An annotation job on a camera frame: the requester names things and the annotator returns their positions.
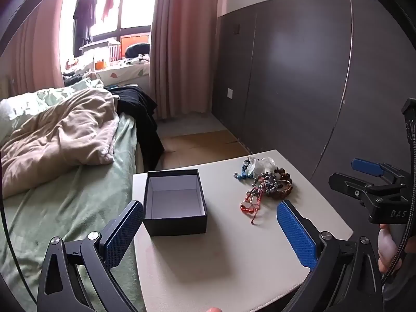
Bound brown wooden bead bracelet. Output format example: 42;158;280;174
265;177;294;199

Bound person's right hand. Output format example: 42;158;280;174
378;224;407;274

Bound green bed sheet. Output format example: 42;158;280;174
0;114;147;312

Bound window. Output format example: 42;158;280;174
61;0;159;72

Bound light green quilt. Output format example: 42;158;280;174
0;78;105;139

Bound multicolour bead bracelet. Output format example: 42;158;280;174
253;173;277;196

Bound white rack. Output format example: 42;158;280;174
79;38;121;63

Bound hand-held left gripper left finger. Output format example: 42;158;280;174
37;200;144;312

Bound black jewelry box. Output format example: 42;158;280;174
142;168;209;237

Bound beige blanket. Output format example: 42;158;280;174
0;88;121;199

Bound pink curtain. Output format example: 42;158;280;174
148;0;229;121
0;0;67;101

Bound black bag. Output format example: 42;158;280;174
125;42;151;60

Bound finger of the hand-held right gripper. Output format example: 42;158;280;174
328;172;407;204
352;158;411;186

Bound red string bracelet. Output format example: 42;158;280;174
240;185;264;225

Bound dark hanging clothes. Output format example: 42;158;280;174
72;0;99;58

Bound orange box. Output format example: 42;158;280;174
120;34;151;58

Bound patterned window seat cushion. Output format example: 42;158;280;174
94;59;151;88

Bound pile of clutter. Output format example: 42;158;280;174
62;56;97;87

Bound beige bed base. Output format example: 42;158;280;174
134;138;146;175

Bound clear crystal bracelet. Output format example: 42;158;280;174
248;156;277;179

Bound black clothing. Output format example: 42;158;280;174
106;85;166;173

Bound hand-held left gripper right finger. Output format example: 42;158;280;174
276;200;384;312

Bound flat cardboard sheet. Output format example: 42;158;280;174
160;129;252;173

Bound blue bead bracelet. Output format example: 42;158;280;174
233;160;253;181

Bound white side table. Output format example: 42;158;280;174
132;149;354;312

